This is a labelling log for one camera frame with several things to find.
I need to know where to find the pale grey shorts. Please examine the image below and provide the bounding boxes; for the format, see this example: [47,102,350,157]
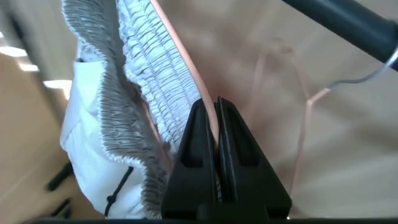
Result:
[59,0,203,220]

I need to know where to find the black clothes rack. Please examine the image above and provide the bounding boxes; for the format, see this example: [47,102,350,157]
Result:
[46,0,398,218]

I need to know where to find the beige curtain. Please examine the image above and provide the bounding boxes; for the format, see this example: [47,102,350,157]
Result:
[0,0,398,218]

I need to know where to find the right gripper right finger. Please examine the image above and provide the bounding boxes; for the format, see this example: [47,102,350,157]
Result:
[214,96,292,218]

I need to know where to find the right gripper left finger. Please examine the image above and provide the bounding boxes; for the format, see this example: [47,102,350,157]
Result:
[160,98,218,218]

